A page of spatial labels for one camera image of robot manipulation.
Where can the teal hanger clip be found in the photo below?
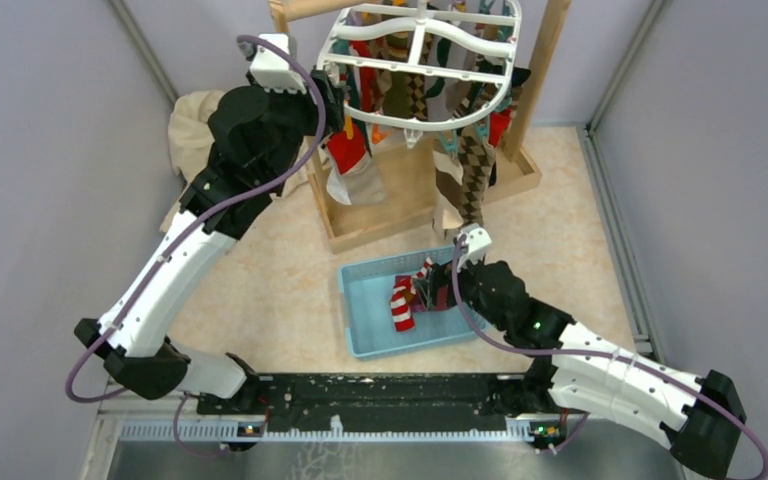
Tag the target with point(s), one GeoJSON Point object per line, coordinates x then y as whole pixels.
{"type": "Point", "coordinates": [448, 142]}

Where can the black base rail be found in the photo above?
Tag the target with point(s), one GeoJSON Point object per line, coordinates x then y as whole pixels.
{"type": "Point", "coordinates": [355, 408]}

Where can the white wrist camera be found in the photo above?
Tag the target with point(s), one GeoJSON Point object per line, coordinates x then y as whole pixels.
{"type": "Point", "coordinates": [272, 72]}
{"type": "Point", "coordinates": [473, 242]}

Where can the red and cream sock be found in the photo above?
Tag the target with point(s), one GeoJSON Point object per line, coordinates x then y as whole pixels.
{"type": "Point", "coordinates": [355, 179]}

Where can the maroon purple yellow sock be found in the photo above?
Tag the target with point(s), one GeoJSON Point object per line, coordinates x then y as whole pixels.
{"type": "Point", "coordinates": [429, 299]}

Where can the red sock at right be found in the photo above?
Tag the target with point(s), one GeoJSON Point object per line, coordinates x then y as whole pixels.
{"type": "Point", "coordinates": [498, 123]}

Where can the cream brown patch sock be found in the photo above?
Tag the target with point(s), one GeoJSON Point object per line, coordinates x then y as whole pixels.
{"type": "Point", "coordinates": [448, 185]}

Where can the beige crumpled cloth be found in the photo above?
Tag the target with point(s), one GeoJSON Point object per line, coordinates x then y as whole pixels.
{"type": "Point", "coordinates": [190, 142]}

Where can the white hanger clip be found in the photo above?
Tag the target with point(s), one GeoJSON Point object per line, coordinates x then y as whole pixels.
{"type": "Point", "coordinates": [412, 137]}

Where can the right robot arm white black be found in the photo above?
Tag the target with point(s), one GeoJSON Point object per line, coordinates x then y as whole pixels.
{"type": "Point", "coordinates": [697, 418]}

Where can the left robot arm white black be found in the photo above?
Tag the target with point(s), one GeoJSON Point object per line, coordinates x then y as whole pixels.
{"type": "Point", "coordinates": [257, 135]}

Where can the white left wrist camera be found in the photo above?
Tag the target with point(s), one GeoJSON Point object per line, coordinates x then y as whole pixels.
{"type": "Point", "coordinates": [272, 72]}

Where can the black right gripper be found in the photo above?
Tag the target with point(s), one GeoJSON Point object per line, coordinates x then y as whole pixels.
{"type": "Point", "coordinates": [442, 275]}

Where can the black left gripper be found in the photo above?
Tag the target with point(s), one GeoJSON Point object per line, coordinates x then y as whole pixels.
{"type": "Point", "coordinates": [333, 101]}

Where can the light blue plastic basket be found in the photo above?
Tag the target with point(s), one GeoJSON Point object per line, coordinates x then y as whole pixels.
{"type": "Point", "coordinates": [366, 288]}

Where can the brown green argyle sock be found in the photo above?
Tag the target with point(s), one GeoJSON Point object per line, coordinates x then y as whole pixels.
{"type": "Point", "coordinates": [477, 159]}

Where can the red white striped sock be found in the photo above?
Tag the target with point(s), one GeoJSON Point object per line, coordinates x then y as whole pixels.
{"type": "Point", "coordinates": [406, 299]}

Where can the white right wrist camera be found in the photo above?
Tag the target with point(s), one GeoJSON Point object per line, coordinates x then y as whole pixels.
{"type": "Point", "coordinates": [473, 242]}

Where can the white plastic sock hanger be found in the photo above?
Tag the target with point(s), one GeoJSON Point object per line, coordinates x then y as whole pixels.
{"type": "Point", "coordinates": [491, 33]}

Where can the wooden hanger stand frame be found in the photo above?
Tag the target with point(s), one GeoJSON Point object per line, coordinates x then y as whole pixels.
{"type": "Point", "coordinates": [408, 175]}

